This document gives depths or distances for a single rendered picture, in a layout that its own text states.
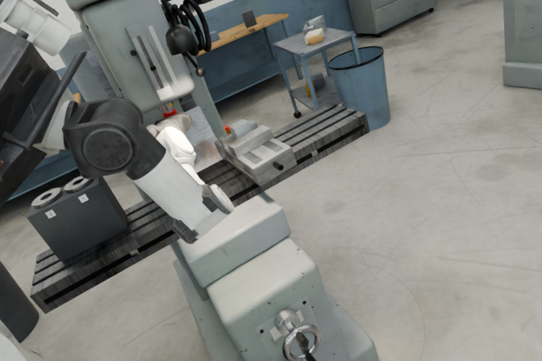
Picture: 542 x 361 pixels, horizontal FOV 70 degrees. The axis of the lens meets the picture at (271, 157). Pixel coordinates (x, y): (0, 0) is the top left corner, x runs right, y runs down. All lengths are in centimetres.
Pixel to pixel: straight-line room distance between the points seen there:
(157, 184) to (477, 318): 157
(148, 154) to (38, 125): 19
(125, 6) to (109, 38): 9
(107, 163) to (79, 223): 65
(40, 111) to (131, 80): 47
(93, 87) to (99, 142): 94
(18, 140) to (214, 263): 73
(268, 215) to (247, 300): 26
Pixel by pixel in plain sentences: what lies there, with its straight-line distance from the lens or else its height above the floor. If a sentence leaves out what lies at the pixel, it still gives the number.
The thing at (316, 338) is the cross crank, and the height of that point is 67.
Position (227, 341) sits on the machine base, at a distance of 191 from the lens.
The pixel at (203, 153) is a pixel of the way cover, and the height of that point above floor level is 98.
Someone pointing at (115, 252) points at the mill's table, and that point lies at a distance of 131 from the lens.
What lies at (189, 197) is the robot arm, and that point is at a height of 123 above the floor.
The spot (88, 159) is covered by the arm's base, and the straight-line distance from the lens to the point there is 71.
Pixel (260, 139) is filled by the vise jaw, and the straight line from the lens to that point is 131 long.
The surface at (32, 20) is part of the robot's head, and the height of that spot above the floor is 163.
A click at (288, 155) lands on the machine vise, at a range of 124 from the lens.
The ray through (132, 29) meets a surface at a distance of 112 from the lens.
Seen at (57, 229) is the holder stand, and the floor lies 109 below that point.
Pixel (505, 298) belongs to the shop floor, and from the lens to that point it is 207.
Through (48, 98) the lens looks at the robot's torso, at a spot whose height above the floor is 151.
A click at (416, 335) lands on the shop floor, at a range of 195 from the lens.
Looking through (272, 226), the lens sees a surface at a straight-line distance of 126.
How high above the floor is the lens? 160
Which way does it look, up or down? 27 degrees down
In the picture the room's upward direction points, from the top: 20 degrees counter-clockwise
